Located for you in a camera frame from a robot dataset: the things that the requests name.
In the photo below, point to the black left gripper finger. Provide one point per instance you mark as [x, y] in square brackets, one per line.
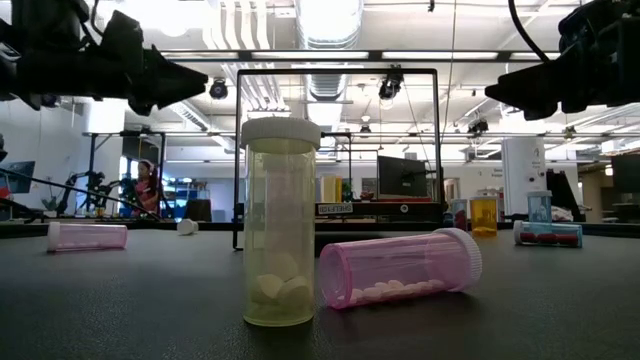
[145, 107]
[170, 77]

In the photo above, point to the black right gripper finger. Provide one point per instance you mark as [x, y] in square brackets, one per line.
[542, 111]
[535, 87]

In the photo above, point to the orange medicine bottle white cap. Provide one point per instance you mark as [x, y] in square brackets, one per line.
[483, 216]
[339, 190]

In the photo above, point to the pink medicine bottle white cap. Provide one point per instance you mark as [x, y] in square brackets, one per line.
[400, 265]
[90, 236]

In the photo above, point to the black background robot arm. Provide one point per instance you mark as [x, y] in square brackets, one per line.
[95, 185]

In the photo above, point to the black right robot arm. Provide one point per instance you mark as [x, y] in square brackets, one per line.
[627, 20]

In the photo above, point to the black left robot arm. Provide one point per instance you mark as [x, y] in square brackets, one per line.
[45, 25]

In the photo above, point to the white shelf label sticker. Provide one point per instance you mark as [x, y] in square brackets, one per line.
[335, 208]

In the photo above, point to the white building column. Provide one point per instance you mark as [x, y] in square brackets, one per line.
[522, 175]

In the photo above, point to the person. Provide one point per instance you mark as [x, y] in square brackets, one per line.
[147, 187]

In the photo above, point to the black angled stand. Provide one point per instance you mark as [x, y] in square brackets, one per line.
[565, 195]

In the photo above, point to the black computer monitor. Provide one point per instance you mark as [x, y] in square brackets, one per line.
[626, 172]
[402, 176]

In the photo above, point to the small computer monitor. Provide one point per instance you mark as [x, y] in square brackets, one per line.
[17, 176]

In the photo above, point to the black table mat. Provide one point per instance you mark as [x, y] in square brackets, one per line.
[150, 310]

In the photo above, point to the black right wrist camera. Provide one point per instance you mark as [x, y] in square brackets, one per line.
[582, 32]

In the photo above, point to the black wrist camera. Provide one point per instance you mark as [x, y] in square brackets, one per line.
[122, 40]
[582, 32]

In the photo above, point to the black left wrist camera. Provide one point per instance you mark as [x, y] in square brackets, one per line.
[122, 40]

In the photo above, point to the black background rig frame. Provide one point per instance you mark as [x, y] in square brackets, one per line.
[91, 170]

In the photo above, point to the black aluminium rig frame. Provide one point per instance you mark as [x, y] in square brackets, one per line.
[150, 226]

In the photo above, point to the silver ceiling air duct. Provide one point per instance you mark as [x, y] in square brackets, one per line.
[327, 25]

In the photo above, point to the wooden shelf black metal frame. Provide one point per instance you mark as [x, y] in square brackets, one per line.
[380, 210]

